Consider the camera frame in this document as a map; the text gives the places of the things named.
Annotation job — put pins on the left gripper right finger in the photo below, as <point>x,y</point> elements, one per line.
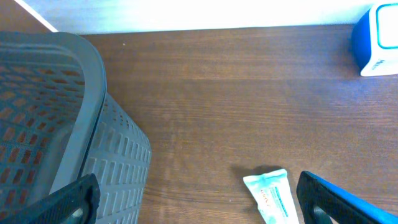
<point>323,202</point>

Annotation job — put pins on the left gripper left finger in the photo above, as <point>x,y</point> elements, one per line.
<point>76,202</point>

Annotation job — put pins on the white barcode scanner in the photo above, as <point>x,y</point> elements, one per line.
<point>374,40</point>

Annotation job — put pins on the grey plastic basket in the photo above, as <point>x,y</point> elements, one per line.
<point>59,123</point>

